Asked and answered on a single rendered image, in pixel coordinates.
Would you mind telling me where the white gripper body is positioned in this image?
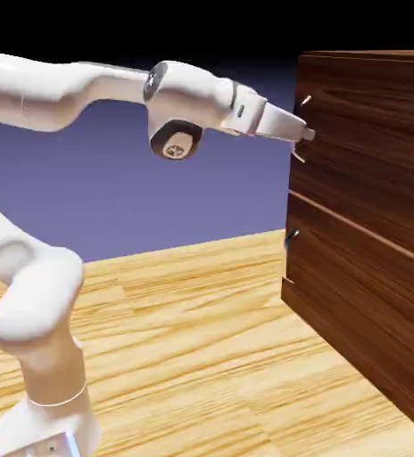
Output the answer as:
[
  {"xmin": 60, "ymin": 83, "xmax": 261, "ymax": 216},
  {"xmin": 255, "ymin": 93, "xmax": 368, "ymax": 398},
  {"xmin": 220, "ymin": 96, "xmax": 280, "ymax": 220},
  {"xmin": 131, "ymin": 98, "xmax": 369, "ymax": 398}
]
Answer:
[{"xmin": 254, "ymin": 101, "xmax": 309, "ymax": 145}]

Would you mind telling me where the curved metal door handle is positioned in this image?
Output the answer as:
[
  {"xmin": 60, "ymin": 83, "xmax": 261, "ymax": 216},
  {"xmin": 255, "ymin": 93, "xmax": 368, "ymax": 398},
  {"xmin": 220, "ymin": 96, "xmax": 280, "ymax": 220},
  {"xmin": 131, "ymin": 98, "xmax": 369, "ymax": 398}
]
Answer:
[
  {"xmin": 283, "ymin": 228, "xmax": 301, "ymax": 286},
  {"xmin": 291, "ymin": 94, "xmax": 314, "ymax": 164}
]

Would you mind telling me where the dark wood cabinet door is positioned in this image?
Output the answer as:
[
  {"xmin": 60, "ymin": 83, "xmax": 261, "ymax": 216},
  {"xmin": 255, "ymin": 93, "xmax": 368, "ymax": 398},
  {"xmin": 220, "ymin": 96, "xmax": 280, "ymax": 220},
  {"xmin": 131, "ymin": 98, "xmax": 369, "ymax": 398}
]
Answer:
[
  {"xmin": 280, "ymin": 191, "xmax": 414, "ymax": 439},
  {"xmin": 287, "ymin": 53, "xmax": 414, "ymax": 270}
]

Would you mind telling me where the dark wood cabinet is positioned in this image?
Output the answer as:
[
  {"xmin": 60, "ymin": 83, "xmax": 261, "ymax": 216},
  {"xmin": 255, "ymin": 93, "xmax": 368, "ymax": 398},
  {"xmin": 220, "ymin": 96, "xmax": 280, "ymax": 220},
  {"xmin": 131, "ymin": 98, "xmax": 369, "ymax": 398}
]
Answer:
[{"xmin": 280, "ymin": 49, "xmax": 414, "ymax": 439}]

